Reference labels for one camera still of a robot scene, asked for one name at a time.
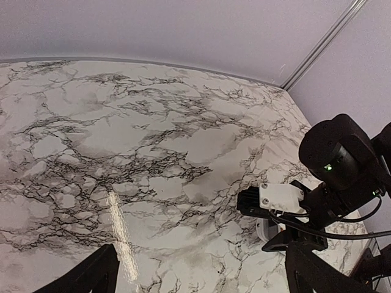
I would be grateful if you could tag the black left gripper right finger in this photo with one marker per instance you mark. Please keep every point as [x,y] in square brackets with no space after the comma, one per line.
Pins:
[306,272]

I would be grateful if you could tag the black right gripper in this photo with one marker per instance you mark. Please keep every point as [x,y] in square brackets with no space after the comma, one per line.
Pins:
[352,170]

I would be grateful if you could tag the white remote control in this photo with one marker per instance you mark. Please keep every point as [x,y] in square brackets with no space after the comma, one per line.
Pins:
[266,229]

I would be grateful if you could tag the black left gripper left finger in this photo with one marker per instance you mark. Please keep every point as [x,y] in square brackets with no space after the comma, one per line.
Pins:
[97,273]

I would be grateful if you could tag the right rear aluminium frame post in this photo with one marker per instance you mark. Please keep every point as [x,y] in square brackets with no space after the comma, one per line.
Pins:
[322,45]

